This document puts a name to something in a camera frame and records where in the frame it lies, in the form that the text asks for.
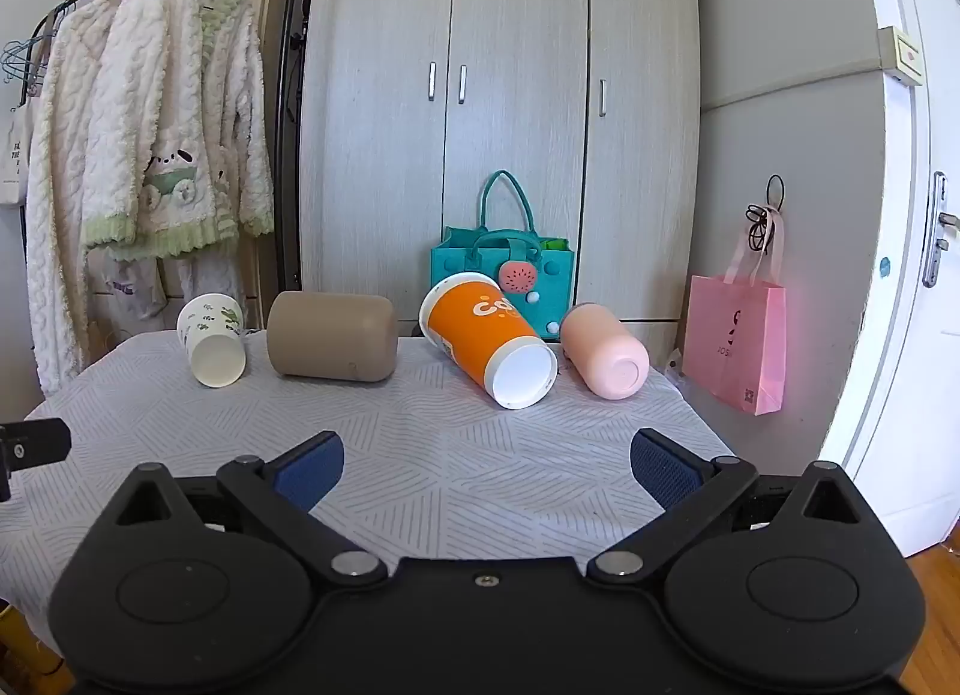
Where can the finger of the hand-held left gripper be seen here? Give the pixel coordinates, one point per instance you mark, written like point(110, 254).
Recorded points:
point(34, 441)

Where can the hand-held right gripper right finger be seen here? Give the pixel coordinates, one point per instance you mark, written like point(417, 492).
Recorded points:
point(661, 468)

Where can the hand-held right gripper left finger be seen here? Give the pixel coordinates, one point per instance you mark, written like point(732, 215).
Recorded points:
point(311, 468)

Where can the pink cup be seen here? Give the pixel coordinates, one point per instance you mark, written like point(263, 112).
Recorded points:
point(600, 350)

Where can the tan matte cup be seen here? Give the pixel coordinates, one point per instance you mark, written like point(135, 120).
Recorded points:
point(330, 335)

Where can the white leaf print cup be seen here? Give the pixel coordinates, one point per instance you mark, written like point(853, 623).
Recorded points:
point(215, 357)

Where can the orange paper cup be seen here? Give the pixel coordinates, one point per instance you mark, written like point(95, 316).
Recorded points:
point(472, 327)

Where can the grey line pattern tablecloth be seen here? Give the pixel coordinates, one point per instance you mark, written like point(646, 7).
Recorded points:
point(450, 455)

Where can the pink paper bag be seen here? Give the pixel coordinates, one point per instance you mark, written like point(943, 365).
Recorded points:
point(731, 342)

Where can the white fleece pants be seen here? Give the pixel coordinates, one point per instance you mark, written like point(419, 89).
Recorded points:
point(135, 286)

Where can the white fleece robe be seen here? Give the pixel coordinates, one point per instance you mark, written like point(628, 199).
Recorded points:
point(56, 215)

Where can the watermelon bag charm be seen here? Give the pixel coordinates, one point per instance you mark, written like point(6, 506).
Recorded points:
point(520, 276)

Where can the teal felt tote bag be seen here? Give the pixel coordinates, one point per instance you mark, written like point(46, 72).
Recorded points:
point(457, 256)

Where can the white printed tote bag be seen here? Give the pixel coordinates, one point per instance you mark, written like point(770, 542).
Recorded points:
point(13, 162)

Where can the white door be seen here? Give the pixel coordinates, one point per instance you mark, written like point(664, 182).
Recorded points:
point(892, 252)

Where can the white green trim fleece jacket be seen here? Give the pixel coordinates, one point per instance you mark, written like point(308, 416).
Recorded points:
point(150, 102)

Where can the black clothes rack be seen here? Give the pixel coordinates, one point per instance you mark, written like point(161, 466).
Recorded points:
point(289, 102)

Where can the grey wooden wardrobe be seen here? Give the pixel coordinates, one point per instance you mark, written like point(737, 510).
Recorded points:
point(517, 27)

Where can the white wall switch box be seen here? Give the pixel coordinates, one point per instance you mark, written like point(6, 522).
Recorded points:
point(901, 56)

